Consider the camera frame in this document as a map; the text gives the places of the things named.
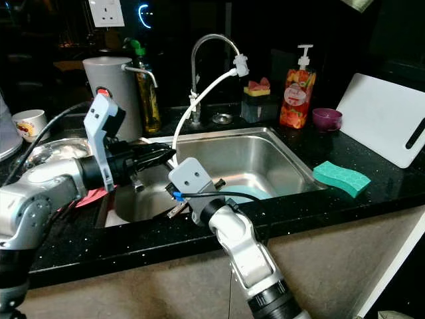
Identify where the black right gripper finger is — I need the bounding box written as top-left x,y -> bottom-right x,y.
159,202 -> 191,221

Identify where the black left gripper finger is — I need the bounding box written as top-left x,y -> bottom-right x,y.
142,155 -> 177,175
140,144 -> 181,161

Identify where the green capped oil bottle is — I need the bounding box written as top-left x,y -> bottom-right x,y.
129,38 -> 164,134

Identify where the small round steel fitting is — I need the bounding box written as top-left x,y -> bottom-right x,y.
211,112 -> 235,126

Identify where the stainless steel bowl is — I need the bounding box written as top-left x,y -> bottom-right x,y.
25,137 -> 95,170

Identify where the light blue dish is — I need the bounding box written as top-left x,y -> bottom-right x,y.
228,185 -> 271,201

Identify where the chrome gooseneck faucet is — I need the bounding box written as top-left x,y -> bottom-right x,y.
189,33 -> 250,127

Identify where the grey cylindrical water dispenser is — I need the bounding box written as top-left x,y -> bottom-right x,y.
82,56 -> 160,142

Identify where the stainless steel sink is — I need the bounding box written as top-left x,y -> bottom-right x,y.
96,126 -> 330,230

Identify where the white mug with red print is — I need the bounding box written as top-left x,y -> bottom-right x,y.
11,109 -> 49,144

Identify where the watermelon shaped sponge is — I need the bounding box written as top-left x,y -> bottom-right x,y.
243,76 -> 272,98

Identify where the white round appliance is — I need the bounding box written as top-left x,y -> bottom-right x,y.
0,95 -> 25,161

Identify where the orange soap pump bottle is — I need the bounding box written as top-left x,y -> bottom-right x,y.
278,44 -> 317,130

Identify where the green wavy sponge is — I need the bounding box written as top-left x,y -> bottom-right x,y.
312,159 -> 372,199

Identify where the purple cup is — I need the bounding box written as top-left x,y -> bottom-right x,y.
311,107 -> 344,132

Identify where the white cutting board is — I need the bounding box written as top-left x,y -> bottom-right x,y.
335,72 -> 425,169

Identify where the olive green cloth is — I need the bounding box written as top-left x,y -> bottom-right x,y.
339,0 -> 377,13

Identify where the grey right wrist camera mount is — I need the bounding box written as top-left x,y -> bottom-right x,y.
167,157 -> 214,224

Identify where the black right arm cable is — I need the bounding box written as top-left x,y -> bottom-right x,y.
173,190 -> 261,201

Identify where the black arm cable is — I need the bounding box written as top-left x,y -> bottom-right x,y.
24,101 -> 95,175
173,190 -> 261,201

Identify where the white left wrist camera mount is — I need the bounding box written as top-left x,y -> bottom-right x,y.
83,92 -> 127,193

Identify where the white faucet hose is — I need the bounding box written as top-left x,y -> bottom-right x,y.
171,67 -> 240,160

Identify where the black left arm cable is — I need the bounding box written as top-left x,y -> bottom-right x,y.
24,101 -> 95,175

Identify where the blue glowing ring light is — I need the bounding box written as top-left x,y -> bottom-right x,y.
137,3 -> 151,29

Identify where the white wall socket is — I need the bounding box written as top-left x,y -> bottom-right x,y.
89,0 -> 126,29

